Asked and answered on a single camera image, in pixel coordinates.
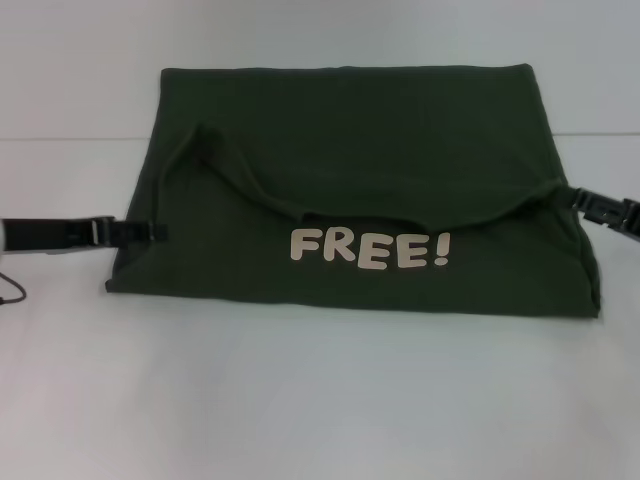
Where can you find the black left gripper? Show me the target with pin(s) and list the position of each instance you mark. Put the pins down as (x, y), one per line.
(55, 235)

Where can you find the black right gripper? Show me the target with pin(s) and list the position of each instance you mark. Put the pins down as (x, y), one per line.
(627, 217)

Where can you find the dark green t-shirt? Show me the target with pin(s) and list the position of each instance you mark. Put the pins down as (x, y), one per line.
(350, 150)

